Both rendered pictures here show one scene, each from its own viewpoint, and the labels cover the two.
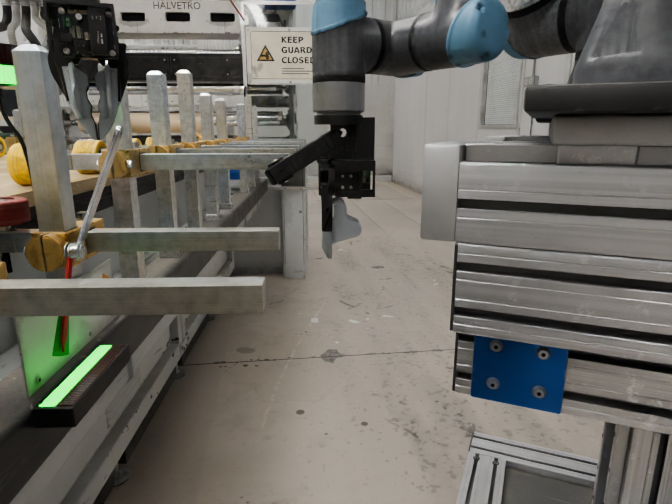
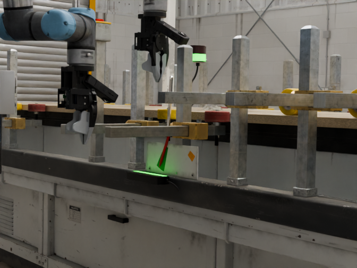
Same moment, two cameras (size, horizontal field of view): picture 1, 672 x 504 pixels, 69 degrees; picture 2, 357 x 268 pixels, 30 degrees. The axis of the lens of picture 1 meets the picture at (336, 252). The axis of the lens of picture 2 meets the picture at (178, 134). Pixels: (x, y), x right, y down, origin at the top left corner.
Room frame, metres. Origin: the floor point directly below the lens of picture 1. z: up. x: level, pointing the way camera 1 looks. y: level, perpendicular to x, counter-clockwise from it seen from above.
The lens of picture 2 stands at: (2.34, -0.87, 0.94)
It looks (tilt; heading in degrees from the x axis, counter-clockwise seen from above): 3 degrees down; 143
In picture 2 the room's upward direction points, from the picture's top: 1 degrees clockwise
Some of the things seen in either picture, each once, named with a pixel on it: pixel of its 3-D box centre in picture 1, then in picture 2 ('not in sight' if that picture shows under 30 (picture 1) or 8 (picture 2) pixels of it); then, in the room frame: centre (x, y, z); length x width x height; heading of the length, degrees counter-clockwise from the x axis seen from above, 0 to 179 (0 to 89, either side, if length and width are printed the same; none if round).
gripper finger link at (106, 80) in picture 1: (107, 102); (150, 66); (0.63, 0.29, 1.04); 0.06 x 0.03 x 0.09; 22
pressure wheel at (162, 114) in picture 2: not in sight; (168, 124); (0.46, 0.49, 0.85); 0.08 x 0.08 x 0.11
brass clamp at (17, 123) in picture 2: not in sight; (14, 123); (-0.55, 0.35, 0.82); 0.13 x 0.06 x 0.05; 2
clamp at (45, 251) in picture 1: (66, 242); (188, 130); (0.69, 0.39, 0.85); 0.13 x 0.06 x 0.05; 2
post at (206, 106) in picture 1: (210, 167); not in sight; (1.67, 0.43, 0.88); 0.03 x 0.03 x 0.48; 2
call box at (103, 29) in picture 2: not in sight; (98, 32); (0.16, 0.37, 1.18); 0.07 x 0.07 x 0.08; 2
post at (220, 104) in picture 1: (223, 162); not in sight; (1.92, 0.44, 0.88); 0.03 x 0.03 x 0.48; 2
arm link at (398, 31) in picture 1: (401, 48); (57, 25); (0.77, -0.10, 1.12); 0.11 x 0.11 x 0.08; 35
